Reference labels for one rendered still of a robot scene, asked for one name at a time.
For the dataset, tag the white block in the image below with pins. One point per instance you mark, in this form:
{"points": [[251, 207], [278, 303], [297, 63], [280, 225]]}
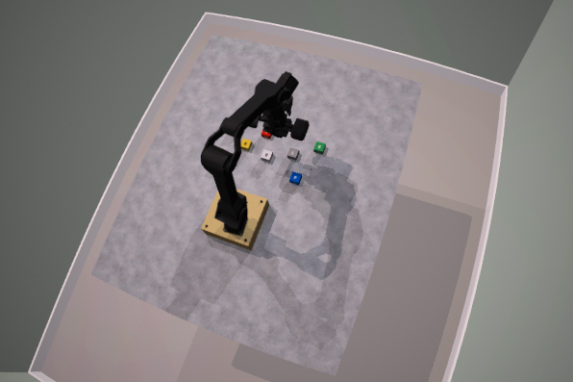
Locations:
{"points": [[267, 155]]}

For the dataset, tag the blue digit block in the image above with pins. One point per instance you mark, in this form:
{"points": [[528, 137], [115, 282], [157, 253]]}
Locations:
{"points": [[295, 178]]}

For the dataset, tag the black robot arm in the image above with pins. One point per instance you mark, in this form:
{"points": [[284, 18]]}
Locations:
{"points": [[269, 99]]}

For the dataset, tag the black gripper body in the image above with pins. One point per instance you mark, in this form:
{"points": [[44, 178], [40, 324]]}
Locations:
{"points": [[298, 130]]}

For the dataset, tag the green block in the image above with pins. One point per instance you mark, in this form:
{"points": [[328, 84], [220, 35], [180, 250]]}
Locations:
{"points": [[319, 147]]}

